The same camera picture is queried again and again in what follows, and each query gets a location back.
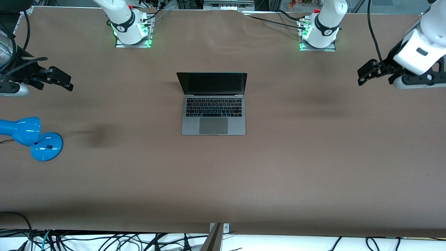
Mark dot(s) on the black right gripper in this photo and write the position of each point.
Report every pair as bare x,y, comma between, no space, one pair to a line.
21,67

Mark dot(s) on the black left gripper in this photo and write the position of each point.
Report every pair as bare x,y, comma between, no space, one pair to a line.
391,60

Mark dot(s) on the grey laptop computer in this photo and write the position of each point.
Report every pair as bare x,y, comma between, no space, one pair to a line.
212,125

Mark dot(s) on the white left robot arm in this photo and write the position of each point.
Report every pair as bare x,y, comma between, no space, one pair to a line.
423,38

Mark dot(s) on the blue desk lamp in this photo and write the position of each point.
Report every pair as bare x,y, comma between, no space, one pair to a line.
45,146

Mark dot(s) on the orange object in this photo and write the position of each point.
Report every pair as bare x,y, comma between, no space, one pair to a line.
299,3

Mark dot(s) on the grey metal box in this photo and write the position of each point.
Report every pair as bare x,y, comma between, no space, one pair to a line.
228,5

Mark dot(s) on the dark metal beam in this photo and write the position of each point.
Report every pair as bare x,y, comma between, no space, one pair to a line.
213,240

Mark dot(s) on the silver corner bracket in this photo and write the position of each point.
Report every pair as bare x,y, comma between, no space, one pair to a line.
27,10

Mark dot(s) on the aluminium frame post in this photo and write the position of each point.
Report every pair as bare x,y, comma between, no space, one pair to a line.
274,5

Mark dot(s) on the silver table edge bracket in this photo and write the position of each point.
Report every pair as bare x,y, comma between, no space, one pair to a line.
226,228

